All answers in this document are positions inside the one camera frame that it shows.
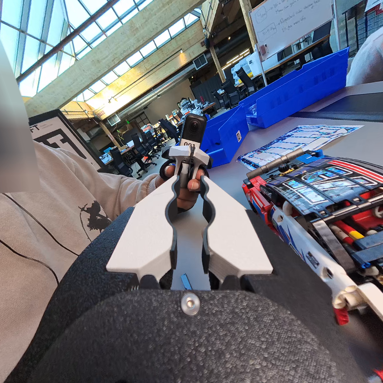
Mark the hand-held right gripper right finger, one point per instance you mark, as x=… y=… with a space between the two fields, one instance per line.
x=236 y=239

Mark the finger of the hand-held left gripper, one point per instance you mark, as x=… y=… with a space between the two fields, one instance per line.
x=178 y=154
x=200 y=157

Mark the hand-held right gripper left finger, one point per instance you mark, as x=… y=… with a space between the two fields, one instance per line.
x=143 y=239

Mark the lego sticker sheet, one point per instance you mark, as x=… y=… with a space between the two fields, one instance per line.
x=299 y=140

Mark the person's left forearm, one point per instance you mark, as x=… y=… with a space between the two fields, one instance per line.
x=131 y=191

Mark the red white blue lego car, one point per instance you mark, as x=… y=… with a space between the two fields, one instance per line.
x=314 y=191

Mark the person's left hand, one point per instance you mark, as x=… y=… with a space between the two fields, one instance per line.
x=187 y=199

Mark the blue plastic bin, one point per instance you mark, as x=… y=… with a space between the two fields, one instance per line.
x=230 y=134
x=299 y=95

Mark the group of black office chairs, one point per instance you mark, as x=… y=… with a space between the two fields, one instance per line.
x=121 y=161

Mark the black white framed sign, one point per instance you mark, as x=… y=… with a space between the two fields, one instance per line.
x=59 y=134

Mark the beige sweatshirt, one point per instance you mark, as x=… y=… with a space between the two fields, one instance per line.
x=30 y=299

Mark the whiteboard on stand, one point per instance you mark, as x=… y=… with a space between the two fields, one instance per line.
x=290 y=24

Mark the glass skylight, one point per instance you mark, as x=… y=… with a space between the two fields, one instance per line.
x=39 y=24

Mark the silver ventilation duct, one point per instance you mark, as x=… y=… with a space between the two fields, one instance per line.
x=167 y=85

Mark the wall air vent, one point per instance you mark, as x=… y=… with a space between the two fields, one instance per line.
x=200 y=61

